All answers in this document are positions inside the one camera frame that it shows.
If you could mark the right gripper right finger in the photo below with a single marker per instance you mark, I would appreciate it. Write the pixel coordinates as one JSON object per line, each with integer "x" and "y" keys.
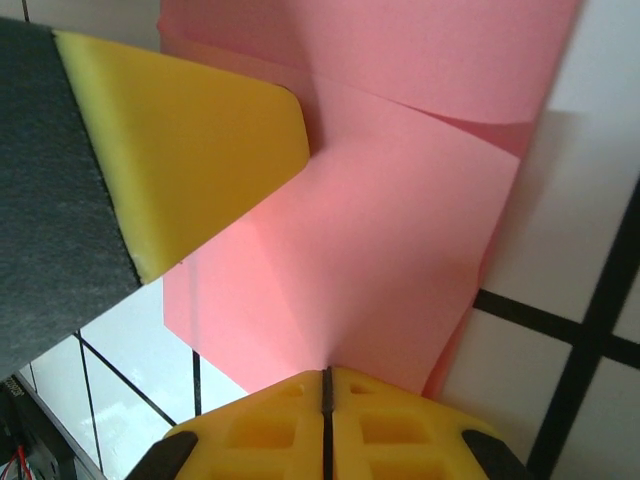
{"x": 395, "y": 435}

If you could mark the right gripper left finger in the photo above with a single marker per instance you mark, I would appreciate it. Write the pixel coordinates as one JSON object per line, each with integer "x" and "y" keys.
{"x": 260, "y": 435}

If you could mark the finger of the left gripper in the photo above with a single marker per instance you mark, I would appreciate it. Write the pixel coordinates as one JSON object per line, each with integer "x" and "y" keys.
{"x": 190, "y": 150}

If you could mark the pink paper sheet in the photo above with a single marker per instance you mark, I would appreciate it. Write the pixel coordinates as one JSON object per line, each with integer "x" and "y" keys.
{"x": 375, "y": 225}

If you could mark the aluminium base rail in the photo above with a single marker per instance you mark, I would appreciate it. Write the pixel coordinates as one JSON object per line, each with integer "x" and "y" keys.
{"x": 60, "y": 440}

